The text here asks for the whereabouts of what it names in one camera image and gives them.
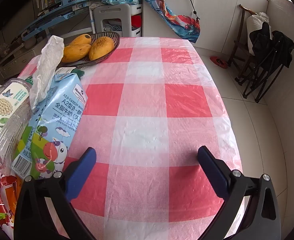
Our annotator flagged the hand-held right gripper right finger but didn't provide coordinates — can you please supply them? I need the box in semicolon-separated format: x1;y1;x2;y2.
197;145;279;240

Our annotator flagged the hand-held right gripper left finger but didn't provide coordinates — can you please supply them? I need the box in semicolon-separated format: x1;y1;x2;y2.
13;147;97;240

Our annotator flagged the light blue milk carton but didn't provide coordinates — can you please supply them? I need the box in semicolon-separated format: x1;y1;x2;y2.
11;73;89;180

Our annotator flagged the red orange snack packet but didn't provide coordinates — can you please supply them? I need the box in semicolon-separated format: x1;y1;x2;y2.
0;166;25;233

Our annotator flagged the clear plastic bottle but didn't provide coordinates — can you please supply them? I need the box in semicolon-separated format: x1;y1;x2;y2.
0;78;38;175

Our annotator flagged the red white checkered tablecloth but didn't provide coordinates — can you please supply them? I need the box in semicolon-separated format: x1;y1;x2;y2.
12;37;243;240

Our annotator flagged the small red object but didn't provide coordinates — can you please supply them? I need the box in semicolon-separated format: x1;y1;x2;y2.
210;56;229;69

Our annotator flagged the yellow mango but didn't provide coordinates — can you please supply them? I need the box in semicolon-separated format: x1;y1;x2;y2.
69;34;92;47
61;44;92;63
89;36;114;61

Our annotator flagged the cream television cabinet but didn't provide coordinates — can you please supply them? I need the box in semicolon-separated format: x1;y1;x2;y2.
0;47;41;78

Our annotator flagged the pink kettlebell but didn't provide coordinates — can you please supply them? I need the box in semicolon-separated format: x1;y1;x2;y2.
25;37;36;50

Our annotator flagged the dark woven fruit basket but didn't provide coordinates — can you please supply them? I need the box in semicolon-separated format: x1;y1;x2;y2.
62;32;121;68

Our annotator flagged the dark wooden chair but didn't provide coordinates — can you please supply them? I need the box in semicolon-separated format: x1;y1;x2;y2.
228;4;257;80

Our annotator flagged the white storage box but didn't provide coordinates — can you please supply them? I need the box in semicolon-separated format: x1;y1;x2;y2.
131;4;144;37

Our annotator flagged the white stuffed bag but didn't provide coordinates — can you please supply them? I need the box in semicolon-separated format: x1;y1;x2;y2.
246;12;271;55

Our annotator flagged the colourful printed cloth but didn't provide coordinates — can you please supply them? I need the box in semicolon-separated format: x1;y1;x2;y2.
136;0;202;43

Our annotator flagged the white cabinet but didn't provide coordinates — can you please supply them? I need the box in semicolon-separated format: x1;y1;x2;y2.
142;0;269;55

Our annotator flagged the white plastic stool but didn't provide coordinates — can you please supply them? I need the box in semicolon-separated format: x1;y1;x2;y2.
93;4;132;38

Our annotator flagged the blue study desk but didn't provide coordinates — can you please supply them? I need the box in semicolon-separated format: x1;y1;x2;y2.
21;0;107;42

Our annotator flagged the black television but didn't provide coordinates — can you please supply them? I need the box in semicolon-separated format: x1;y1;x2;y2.
0;0;33;32

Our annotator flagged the black cord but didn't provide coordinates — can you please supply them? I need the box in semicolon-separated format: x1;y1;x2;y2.
181;0;201;20

